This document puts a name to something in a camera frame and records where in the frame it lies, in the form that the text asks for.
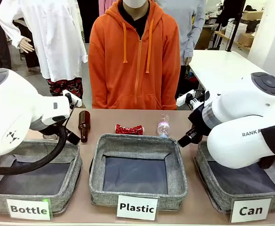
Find white Plastic label card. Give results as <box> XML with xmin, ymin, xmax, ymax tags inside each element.
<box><xmin>116</xmin><ymin>194</ymin><xmax>159</xmax><ymax>221</ymax></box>

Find mannequin in white shirt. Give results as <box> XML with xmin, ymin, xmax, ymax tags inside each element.
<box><xmin>0</xmin><ymin>0</ymin><xmax>89</xmax><ymax>83</ymax></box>

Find crushed red can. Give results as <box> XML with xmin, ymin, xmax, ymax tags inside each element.
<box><xmin>115</xmin><ymin>124</ymin><xmax>145</xmax><ymax>136</ymax></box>

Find cardboard box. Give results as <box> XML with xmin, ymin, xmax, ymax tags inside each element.
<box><xmin>237</xmin><ymin>32</ymin><xmax>256</xmax><ymax>48</ymax></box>
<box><xmin>242</xmin><ymin>10</ymin><xmax>264</xmax><ymax>22</ymax></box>

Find mannequin in pale blue shirt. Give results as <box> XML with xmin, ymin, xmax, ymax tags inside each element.
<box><xmin>155</xmin><ymin>0</ymin><xmax>207</xmax><ymax>67</ymax></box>

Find grey fabric basket labelled Bottle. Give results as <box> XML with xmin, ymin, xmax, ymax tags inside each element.
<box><xmin>0</xmin><ymin>138</ymin><xmax>83</xmax><ymax>215</ymax></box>

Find black stand pole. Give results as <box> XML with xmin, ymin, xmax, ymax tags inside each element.
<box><xmin>225</xmin><ymin>0</ymin><xmax>246</xmax><ymax>53</ymax></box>

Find white side table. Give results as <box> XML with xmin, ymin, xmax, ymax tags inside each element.
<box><xmin>188</xmin><ymin>49</ymin><xmax>271</xmax><ymax>95</ymax></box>

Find pale mannequin hand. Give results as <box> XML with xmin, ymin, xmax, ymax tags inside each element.
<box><xmin>18</xmin><ymin>37</ymin><xmax>35</xmax><ymax>54</ymax></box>

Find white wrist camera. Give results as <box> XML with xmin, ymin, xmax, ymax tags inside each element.
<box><xmin>176</xmin><ymin>89</ymin><xmax>204</xmax><ymax>107</ymax></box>
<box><xmin>62</xmin><ymin>89</ymin><xmax>83</xmax><ymax>108</ymax></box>

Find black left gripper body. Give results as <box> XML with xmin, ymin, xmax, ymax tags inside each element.
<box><xmin>42</xmin><ymin>122</ymin><xmax>69</xmax><ymax>142</ymax></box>

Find grey fabric basket labelled Can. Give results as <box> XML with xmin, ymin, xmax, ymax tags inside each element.
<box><xmin>193</xmin><ymin>140</ymin><xmax>275</xmax><ymax>215</ymax></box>

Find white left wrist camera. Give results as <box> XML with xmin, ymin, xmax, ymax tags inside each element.
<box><xmin>62</xmin><ymin>89</ymin><xmax>83</xmax><ymax>108</ymax></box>

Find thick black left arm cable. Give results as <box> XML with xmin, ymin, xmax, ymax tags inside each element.
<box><xmin>0</xmin><ymin>124</ymin><xmax>68</xmax><ymax>176</ymax></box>

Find brown glass bottle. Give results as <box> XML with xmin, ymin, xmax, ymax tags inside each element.
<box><xmin>78</xmin><ymin>110</ymin><xmax>91</xmax><ymax>143</ymax></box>

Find red floral trousers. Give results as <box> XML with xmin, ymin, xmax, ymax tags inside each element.
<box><xmin>46</xmin><ymin>77</ymin><xmax>84</xmax><ymax>99</ymax></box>

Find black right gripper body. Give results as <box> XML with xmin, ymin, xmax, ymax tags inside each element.
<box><xmin>188</xmin><ymin>103</ymin><xmax>211</xmax><ymax>137</ymax></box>

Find clear plastic bottle pink label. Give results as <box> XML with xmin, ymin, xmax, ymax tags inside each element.
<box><xmin>157</xmin><ymin>113</ymin><xmax>171</xmax><ymax>138</ymax></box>

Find white Bottle label card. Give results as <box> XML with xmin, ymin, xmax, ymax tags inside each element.
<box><xmin>6</xmin><ymin>198</ymin><xmax>52</xmax><ymax>221</ymax></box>

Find grey fabric basket labelled Plastic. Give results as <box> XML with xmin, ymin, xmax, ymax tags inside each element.
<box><xmin>89</xmin><ymin>133</ymin><xmax>189</xmax><ymax>211</ymax></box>

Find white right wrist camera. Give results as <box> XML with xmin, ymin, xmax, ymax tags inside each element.
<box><xmin>176</xmin><ymin>89</ymin><xmax>204</xmax><ymax>107</ymax></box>

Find person in orange hoodie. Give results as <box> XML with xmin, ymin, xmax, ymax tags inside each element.
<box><xmin>88</xmin><ymin>0</ymin><xmax>182</xmax><ymax>111</ymax></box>

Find white Can label card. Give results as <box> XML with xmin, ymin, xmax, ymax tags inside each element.
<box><xmin>230</xmin><ymin>198</ymin><xmax>273</xmax><ymax>224</ymax></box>

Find white face mask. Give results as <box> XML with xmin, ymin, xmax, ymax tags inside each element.
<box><xmin>122</xmin><ymin>0</ymin><xmax>147</xmax><ymax>9</ymax></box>

